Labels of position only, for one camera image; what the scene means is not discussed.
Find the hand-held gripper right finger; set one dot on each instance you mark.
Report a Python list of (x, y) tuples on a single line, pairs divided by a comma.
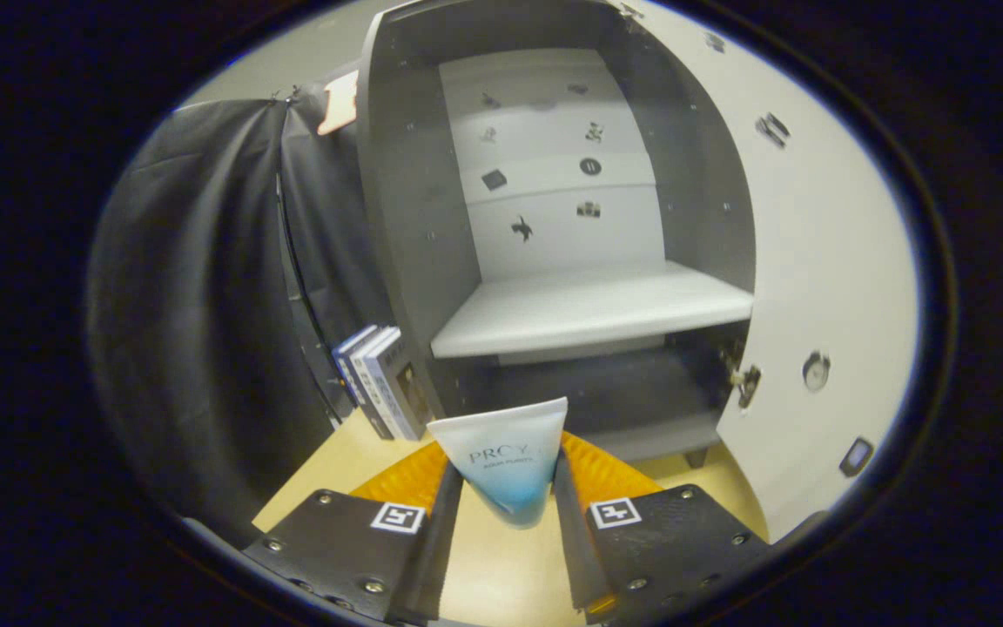
[(575, 540)]

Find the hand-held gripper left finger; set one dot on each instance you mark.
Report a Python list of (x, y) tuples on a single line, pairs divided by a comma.
[(436, 549)]

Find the white and blue tube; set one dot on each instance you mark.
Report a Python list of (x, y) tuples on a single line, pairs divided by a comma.
[(506, 453)]

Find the metal door hinge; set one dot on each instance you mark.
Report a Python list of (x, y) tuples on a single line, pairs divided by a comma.
[(745, 383)]

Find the white cabinet shelf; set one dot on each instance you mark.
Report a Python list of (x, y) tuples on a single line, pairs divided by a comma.
[(589, 309)]

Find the grey cabinet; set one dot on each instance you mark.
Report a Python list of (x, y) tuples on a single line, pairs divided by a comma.
[(397, 218)]

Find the black backdrop cloth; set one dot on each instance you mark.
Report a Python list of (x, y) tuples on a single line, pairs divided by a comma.
[(197, 305)]

